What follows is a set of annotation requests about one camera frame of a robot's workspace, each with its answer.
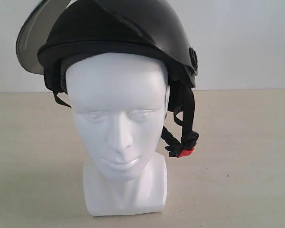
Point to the black helmet with tinted visor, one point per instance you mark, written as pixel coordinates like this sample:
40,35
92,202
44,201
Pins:
59,32

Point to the white mannequin head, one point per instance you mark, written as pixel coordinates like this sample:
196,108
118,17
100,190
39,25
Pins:
119,103

